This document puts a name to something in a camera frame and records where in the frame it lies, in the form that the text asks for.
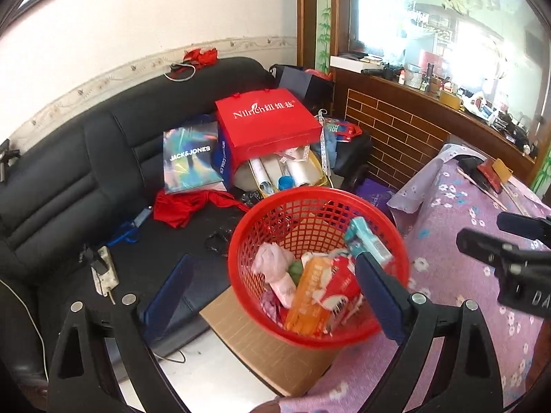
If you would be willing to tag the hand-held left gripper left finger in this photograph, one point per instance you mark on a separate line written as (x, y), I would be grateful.
(168, 297)

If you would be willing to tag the wooden framed window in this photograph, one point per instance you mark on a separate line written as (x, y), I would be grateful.
(409, 17)

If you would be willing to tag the black plastic wrap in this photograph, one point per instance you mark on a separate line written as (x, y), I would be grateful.
(217, 238)

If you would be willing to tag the red white snack pack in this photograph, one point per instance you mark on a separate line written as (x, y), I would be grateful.
(344, 284)

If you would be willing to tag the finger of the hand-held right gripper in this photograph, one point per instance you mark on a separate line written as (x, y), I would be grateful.
(523, 223)
(478, 245)

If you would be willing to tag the white power strip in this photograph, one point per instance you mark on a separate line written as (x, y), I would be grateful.
(105, 273)

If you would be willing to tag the red ribbon bundle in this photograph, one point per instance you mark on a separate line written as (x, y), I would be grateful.
(202, 56)

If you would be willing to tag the black leather sofa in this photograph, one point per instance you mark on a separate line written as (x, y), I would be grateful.
(64, 172)

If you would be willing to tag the wooden chopstick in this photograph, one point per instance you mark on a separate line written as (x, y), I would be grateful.
(480, 187)

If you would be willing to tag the black plastic tool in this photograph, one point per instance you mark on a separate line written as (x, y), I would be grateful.
(468, 165)

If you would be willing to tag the holographic shopping bag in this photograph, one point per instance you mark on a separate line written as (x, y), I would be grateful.
(189, 159)

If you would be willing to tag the white paper roll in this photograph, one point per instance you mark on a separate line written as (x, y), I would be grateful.
(301, 172)
(261, 176)

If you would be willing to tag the blue round lid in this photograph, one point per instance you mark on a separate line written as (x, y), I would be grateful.
(286, 183)

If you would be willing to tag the green towel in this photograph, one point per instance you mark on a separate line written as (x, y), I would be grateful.
(295, 273)

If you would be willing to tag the teal box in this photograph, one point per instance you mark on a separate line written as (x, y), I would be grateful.
(366, 238)

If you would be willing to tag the black bag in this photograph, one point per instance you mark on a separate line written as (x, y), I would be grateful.
(353, 155)

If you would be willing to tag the purple floral tablecloth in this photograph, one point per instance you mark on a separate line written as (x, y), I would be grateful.
(452, 266)

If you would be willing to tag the cardboard box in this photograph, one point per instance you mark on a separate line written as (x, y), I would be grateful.
(258, 352)

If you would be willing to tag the red mesh basket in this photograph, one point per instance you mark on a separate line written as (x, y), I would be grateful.
(301, 193)

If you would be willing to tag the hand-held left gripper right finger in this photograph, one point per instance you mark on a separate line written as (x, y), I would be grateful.
(379, 292)

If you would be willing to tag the wooden counter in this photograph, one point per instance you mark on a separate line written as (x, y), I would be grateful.
(400, 137)

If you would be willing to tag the yellow box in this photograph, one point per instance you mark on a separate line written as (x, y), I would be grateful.
(501, 170)

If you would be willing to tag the red cloth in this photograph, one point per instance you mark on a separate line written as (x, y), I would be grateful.
(176, 211)

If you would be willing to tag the red foil packet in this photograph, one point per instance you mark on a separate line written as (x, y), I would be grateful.
(490, 176)

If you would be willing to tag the yellow tray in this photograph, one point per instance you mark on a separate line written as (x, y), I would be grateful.
(320, 176)

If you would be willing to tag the purple bag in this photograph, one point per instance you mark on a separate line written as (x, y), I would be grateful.
(374, 193)

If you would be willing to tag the red green pouch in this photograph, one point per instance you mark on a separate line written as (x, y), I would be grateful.
(342, 130)

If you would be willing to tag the paper-wrapped chopsticks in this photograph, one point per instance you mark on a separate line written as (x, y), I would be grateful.
(516, 200)

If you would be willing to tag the red gift bag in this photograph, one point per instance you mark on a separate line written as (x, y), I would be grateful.
(267, 129)

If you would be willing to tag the orange medicine box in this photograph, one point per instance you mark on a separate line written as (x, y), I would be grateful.
(308, 297)

